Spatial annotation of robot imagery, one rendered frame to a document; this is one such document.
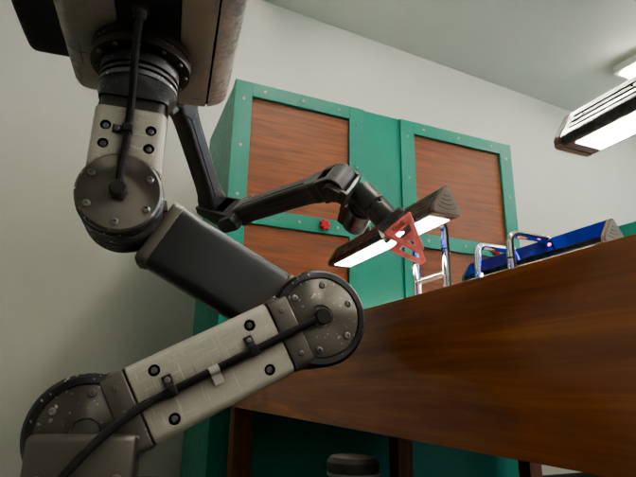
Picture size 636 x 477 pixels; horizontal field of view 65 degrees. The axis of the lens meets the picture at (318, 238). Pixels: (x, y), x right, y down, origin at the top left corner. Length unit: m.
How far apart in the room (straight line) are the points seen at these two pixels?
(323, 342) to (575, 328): 0.31
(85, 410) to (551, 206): 4.03
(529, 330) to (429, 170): 1.81
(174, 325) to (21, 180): 0.98
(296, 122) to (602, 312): 1.73
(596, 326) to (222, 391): 0.40
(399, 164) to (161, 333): 1.38
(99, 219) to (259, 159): 1.34
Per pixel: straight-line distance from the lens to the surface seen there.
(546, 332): 0.52
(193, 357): 0.63
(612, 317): 0.47
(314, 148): 2.06
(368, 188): 1.09
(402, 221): 1.01
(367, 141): 2.18
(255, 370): 0.64
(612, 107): 0.91
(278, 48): 3.39
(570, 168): 4.73
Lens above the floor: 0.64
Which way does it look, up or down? 16 degrees up
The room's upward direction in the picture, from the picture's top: 1 degrees clockwise
